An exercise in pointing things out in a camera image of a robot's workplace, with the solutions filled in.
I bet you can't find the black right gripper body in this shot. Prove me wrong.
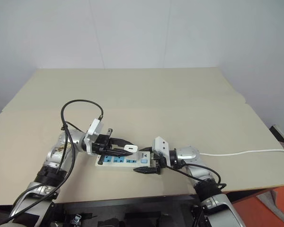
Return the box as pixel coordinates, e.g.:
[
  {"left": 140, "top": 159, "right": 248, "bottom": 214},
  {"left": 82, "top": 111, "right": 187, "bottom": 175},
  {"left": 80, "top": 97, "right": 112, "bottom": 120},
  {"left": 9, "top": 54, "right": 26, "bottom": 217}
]
[{"left": 151, "top": 153, "right": 168, "bottom": 176}]

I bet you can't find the black frame under table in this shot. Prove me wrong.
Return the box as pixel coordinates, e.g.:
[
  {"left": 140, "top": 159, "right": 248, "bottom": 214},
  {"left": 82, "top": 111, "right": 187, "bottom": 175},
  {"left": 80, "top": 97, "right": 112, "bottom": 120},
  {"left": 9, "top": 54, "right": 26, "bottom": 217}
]
[{"left": 51, "top": 194, "right": 205, "bottom": 227}]

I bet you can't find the small silver metal clip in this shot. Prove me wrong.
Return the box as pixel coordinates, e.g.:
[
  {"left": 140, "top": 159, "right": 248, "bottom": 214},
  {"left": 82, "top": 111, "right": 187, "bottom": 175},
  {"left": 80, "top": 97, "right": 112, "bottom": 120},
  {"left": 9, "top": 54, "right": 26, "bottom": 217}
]
[{"left": 70, "top": 213, "right": 82, "bottom": 225}]

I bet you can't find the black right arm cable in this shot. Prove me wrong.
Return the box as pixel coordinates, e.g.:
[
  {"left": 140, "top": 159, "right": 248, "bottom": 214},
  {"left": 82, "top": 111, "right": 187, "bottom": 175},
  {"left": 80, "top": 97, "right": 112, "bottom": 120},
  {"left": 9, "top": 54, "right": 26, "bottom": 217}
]
[{"left": 165, "top": 163, "right": 228, "bottom": 227}]

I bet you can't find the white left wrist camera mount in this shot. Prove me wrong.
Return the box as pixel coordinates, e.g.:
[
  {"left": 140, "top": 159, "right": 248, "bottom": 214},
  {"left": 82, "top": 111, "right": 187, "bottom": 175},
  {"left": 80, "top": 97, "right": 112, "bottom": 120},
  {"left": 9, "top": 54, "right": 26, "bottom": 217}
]
[{"left": 83, "top": 118, "right": 104, "bottom": 156}]

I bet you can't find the white power strip cable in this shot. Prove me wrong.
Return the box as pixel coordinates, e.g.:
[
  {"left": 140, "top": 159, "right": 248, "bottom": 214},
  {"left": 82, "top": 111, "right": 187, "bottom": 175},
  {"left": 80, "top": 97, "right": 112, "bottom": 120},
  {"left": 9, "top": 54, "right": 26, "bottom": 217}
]
[{"left": 198, "top": 148, "right": 284, "bottom": 157}]

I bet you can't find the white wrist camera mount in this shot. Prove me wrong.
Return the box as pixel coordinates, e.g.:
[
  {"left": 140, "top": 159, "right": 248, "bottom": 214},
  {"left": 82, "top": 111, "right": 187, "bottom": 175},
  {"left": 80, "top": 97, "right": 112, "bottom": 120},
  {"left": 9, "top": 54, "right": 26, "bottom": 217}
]
[
  {"left": 152, "top": 136, "right": 171, "bottom": 166},
  {"left": 83, "top": 118, "right": 104, "bottom": 156}
]

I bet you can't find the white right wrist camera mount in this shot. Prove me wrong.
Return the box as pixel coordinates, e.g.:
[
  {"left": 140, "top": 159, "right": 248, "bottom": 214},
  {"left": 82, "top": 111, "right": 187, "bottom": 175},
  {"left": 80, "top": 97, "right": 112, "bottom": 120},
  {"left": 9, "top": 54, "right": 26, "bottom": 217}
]
[{"left": 152, "top": 136, "right": 171, "bottom": 166}]

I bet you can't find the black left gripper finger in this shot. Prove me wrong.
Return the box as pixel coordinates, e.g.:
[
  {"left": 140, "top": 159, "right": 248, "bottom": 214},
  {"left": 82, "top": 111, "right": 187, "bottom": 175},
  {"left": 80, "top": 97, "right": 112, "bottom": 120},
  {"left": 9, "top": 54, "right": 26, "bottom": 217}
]
[
  {"left": 108, "top": 136, "right": 131, "bottom": 146},
  {"left": 105, "top": 147, "right": 134, "bottom": 157}
]

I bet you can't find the white charger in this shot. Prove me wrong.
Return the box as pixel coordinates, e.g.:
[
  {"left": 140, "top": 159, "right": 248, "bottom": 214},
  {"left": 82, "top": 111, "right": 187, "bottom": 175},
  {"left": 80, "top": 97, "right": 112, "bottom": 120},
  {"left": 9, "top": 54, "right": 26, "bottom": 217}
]
[{"left": 123, "top": 145, "right": 139, "bottom": 156}]

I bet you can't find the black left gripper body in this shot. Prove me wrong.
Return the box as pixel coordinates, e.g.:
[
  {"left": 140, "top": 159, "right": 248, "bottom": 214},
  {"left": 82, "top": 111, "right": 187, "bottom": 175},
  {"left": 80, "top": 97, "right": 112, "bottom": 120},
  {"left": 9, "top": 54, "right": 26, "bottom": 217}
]
[{"left": 91, "top": 128, "right": 114, "bottom": 165}]

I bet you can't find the grey felt mat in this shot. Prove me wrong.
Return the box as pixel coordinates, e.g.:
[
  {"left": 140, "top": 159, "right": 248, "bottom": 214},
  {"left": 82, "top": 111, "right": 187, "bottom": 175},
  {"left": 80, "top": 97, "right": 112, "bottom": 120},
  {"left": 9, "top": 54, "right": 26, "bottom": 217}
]
[{"left": 255, "top": 188, "right": 284, "bottom": 227}]

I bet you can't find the black box with white edge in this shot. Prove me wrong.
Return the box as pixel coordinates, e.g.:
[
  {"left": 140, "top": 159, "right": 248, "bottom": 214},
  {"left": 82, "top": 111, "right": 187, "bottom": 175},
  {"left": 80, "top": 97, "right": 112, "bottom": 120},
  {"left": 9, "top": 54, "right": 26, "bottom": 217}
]
[{"left": 269, "top": 124, "right": 284, "bottom": 144}]

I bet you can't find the white power strip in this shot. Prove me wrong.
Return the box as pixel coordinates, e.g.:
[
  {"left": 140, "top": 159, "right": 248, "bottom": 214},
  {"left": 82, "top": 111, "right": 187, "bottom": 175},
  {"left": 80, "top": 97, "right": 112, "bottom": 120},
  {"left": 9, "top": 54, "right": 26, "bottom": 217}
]
[{"left": 95, "top": 150, "right": 158, "bottom": 172}]

